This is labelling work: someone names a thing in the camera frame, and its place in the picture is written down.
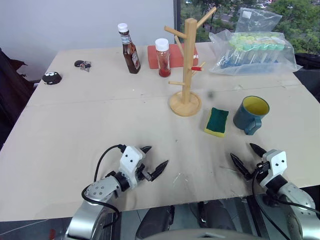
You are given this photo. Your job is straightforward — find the clear bag with tubes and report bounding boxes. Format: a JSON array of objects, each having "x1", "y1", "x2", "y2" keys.
[{"x1": 208, "y1": 29, "x2": 305, "y2": 77}]

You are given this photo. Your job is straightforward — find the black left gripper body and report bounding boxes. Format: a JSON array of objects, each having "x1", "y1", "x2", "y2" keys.
[{"x1": 136, "y1": 163, "x2": 154, "y2": 183}]

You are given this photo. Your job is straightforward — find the empty clear zip bag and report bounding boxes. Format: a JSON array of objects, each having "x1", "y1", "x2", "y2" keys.
[{"x1": 234, "y1": 7, "x2": 284, "y2": 34}]

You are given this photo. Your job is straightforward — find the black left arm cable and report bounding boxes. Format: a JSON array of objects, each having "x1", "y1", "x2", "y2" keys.
[{"x1": 81, "y1": 144, "x2": 126, "y2": 230}]

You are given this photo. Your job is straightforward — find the blue mug yellow inside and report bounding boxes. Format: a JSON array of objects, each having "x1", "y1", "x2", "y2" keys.
[{"x1": 232, "y1": 95, "x2": 271, "y2": 136}]

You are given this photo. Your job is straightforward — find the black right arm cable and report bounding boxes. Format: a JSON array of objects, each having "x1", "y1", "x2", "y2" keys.
[{"x1": 251, "y1": 163, "x2": 320, "y2": 240}]

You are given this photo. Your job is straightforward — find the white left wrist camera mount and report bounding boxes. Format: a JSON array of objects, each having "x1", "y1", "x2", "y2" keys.
[{"x1": 119, "y1": 145, "x2": 147, "y2": 190}]

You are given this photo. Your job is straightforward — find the dark rounded shape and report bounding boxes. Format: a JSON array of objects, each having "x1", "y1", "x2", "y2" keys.
[{"x1": 135, "y1": 205, "x2": 176, "y2": 240}]

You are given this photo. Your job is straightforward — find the red spice jar white lid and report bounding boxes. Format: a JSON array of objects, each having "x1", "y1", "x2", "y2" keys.
[{"x1": 154, "y1": 37, "x2": 172, "y2": 79}]

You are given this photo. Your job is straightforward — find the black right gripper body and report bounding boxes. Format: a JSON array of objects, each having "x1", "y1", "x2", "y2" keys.
[{"x1": 250, "y1": 161, "x2": 272, "y2": 180}]

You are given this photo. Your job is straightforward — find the dark window frame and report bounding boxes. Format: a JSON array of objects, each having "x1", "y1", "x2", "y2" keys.
[{"x1": 173, "y1": 0, "x2": 182, "y2": 45}]

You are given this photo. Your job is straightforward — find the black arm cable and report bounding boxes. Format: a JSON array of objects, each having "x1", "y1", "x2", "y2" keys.
[
  {"x1": 251, "y1": 163, "x2": 320, "y2": 240},
  {"x1": 81, "y1": 144, "x2": 126, "y2": 230}
]

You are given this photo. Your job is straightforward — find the black chair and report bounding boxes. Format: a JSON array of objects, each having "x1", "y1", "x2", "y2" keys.
[{"x1": 0, "y1": 46, "x2": 36, "y2": 152}]

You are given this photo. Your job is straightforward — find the wooden mug tree stand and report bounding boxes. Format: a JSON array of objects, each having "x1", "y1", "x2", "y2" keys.
[{"x1": 163, "y1": 6, "x2": 218, "y2": 118}]

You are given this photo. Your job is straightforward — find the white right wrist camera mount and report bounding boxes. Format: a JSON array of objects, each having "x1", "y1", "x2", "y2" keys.
[{"x1": 259, "y1": 149, "x2": 287, "y2": 189}]

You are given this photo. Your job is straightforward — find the grey robot torso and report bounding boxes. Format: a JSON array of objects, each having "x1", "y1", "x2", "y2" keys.
[{"x1": 141, "y1": 227, "x2": 254, "y2": 240}]

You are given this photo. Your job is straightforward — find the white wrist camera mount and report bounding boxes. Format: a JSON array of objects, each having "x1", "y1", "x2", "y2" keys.
[
  {"x1": 259, "y1": 149, "x2": 287, "y2": 189},
  {"x1": 119, "y1": 145, "x2": 147, "y2": 190}
]

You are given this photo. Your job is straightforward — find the black round pouch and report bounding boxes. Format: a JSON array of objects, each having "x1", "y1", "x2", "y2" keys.
[{"x1": 41, "y1": 71, "x2": 62, "y2": 86}]

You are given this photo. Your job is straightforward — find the red rectangular box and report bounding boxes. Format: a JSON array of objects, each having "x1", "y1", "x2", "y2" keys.
[{"x1": 147, "y1": 42, "x2": 200, "y2": 70}]

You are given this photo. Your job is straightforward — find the green yellow sponge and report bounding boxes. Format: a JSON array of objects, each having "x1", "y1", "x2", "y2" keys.
[{"x1": 203, "y1": 107, "x2": 230, "y2": 139}]

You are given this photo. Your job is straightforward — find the brown sauce bottle white cap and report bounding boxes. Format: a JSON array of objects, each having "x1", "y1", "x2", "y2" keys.
[{"x1": 117, "y1": 22, "x2": 142, "y2": 75}]

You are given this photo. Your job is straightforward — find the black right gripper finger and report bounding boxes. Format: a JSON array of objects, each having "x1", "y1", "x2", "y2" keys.
[
  {"x1": 249, "y1": 142, "x2": 268, "y2": 159},
  {"x1": 229, "y1": 152, "x2": 254, "y2": 182}
]

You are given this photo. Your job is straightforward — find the small black key fob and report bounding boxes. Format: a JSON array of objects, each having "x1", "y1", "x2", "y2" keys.
[{"x1": 73, "y1": 59, "x2": 92, "y2": 73}]

